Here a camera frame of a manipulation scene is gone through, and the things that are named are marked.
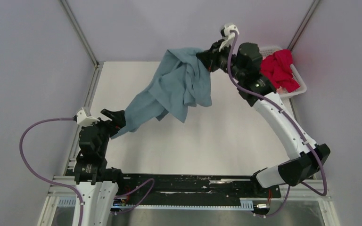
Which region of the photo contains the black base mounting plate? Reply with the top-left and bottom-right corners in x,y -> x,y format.
118,173 -> 281,207

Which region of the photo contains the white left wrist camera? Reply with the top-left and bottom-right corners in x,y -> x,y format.
75,107 -> 99,127

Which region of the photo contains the aluminium frame rail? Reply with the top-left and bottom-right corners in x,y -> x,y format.
288,0 -> 322,51
59,0 -> 104,169

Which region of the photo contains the red t-shirt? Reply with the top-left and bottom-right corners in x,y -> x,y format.
261,49 -> 300,93

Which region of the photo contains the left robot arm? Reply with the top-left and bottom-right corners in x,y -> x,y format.
74,48 -> 215,226

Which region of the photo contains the aluminium front frame beam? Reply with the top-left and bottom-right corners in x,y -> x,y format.
48,176 -> 332,202

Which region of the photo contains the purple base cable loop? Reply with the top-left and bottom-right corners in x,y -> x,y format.
107,178 -> 155,215

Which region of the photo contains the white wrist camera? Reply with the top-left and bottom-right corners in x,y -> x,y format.
75,107 -> 99,127
219,23 -> 239,51

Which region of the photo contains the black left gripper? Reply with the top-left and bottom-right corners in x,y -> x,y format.
87,108 -> 125,155

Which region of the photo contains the blue-grey t-shirt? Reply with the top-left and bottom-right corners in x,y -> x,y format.
112,48 -> 212,139

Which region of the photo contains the white t-shirt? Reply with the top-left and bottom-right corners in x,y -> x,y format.
277,87 -> 288,95

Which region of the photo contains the aluminium frame rail right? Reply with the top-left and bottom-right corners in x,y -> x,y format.
288,0 -> 322,51

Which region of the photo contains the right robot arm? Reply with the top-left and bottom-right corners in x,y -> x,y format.
196,42 -> 330,197

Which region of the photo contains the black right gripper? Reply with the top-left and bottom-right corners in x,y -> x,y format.
197,38 -> 246,81

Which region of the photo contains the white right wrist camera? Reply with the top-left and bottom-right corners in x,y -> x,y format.
219,23 -> 239,51

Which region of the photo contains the aluminium frame rail left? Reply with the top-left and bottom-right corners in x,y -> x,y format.
59,0 -> 104,169

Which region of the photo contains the white plastic laundry basket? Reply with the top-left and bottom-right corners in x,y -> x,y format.
259,46 -> 307,98

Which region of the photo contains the white slotted cable duct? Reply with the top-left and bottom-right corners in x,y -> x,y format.
58,197 -> 254,211

